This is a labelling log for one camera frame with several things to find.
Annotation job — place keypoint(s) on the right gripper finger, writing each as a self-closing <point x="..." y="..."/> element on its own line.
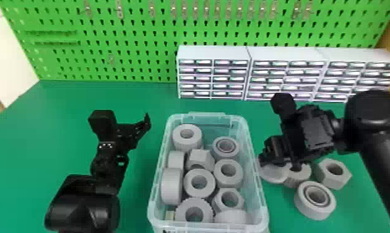
<point x="295" y="162"/>
<point x="272" y="151"/>

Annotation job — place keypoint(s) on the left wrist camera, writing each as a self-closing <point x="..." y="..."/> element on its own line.
<point x="102" y="122"/>

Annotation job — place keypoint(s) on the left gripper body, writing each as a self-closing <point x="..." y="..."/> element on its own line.
<point x="125" y="136"/>

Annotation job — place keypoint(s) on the white drawer cabinet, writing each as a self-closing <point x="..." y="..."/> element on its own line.
<point x="351" y="76"/>
<point x="211" y="74"/>
<point x="284" y="76"/>

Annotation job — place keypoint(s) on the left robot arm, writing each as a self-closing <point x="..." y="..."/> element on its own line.
<point x="81" y="205"/>

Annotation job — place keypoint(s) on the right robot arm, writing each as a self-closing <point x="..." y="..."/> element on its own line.
<point x="375" y="130"/>

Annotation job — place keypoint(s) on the white panel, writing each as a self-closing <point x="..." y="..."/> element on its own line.
<point x="6" y="58"/>

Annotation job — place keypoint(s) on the clear bin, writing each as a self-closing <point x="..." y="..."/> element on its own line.
<point x="256" y="201"/>

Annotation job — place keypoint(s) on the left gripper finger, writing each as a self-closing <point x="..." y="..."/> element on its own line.
<point x="144" y="125"/>

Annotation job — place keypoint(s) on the grey nut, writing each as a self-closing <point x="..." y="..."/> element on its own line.
<point x="200" y="158"/>
<point x="228" y="200"/>
<point x="332" y="173"/>

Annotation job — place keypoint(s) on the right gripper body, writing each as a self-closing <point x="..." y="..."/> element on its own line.
<point x="310" y="135"/>

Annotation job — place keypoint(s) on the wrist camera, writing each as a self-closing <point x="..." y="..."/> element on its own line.
<point x="102" y="122"/>
<point x="282" y="104"/>

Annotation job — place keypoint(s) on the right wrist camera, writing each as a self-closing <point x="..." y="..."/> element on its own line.
<point x="282" y="104"/>

